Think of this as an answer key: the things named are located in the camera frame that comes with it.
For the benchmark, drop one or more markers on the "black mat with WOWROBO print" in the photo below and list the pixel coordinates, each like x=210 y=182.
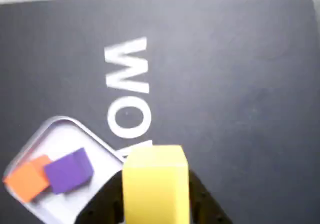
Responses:
x=225 y=83

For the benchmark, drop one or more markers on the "purple cube block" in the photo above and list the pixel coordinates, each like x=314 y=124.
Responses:
x=68 y=171

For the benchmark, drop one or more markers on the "orange cube block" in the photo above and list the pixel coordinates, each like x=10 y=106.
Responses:
x=25 y=179

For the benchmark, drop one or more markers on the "yellow cube block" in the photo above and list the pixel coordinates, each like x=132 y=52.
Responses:
x=155 y=184

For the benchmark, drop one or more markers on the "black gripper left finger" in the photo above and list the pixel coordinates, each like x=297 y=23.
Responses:
x=102 y=204

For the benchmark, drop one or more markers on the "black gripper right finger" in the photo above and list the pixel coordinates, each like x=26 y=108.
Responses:
x=205 y=204

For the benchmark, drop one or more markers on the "white rectangular tray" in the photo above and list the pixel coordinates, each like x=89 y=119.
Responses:
x=87 y=159

